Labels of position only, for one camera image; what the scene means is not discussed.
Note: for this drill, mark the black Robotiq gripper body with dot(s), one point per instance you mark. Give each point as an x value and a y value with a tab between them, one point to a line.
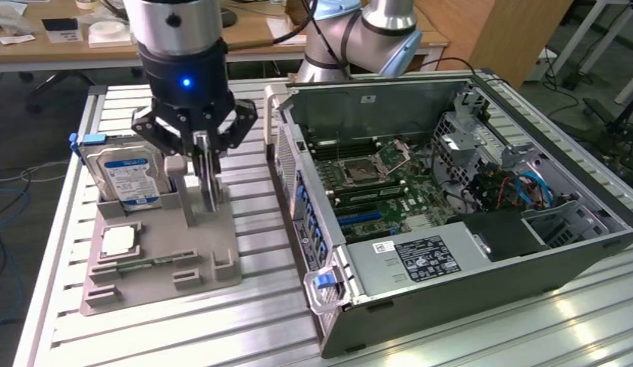
186	95

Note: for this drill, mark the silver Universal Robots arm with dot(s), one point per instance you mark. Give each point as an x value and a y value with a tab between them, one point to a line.
174	23

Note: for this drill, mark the hard disk drive, blue caddy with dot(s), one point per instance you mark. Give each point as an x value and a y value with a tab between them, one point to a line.
94	138

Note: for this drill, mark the black chair base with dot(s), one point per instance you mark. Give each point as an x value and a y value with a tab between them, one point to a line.
66	82

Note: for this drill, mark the black round lamp base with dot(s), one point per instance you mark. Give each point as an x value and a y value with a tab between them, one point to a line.
228	17

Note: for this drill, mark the white box with tape roll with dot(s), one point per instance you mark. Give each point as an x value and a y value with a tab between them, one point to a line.
107	34

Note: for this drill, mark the white paper stack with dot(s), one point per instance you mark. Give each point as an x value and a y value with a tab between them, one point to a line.
280	32

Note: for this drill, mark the CPU socket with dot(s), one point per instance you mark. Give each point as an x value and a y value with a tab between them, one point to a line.
358	172

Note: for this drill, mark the black and white box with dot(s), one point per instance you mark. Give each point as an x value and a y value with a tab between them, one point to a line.
62	30

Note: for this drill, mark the silver CPU chip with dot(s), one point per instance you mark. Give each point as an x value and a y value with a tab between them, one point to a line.
118	242

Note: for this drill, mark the long wooden desk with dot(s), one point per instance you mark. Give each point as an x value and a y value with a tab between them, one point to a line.
40	53

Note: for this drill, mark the brown cardboard box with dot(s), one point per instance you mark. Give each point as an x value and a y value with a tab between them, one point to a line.
295	11

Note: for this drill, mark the beige tape roll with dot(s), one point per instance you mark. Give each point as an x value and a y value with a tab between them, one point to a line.
86	4

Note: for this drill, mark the metal socket cover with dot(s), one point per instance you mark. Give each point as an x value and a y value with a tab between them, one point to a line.
395	153

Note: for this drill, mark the installed RAM stick white label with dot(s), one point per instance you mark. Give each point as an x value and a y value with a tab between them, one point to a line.
372	194

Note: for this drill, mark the blue expansion slot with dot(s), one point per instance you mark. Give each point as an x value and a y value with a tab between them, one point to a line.
360	218

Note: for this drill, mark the green loose RAM stick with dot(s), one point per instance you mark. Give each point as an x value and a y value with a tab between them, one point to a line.
146	263

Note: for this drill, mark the white and red card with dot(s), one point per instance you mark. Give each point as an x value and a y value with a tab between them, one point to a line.
15	39

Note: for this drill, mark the green motherboard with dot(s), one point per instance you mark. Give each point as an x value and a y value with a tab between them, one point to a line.
412	202

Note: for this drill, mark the grey plastic parts rack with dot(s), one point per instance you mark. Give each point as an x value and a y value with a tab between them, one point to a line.
163	283

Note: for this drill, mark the clear plastic bag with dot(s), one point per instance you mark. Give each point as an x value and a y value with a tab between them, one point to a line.
10	15

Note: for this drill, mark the perforated metal drive cage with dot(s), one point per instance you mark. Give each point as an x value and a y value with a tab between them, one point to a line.
459	145

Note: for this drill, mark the blue case latch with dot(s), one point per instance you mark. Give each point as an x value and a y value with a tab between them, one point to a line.
323	281

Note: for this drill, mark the grey power supply unit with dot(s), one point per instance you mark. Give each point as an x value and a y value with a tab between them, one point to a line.
398	260

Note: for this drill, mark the wooden cabinet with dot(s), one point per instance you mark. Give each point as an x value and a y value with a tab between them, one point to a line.
515	34

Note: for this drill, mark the grey open PC case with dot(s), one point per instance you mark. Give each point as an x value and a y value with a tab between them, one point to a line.
448	298

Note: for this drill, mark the black floor stand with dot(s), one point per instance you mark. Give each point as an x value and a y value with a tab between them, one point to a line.
619	126

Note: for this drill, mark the white desk frame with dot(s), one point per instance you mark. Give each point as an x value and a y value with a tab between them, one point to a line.
591	34

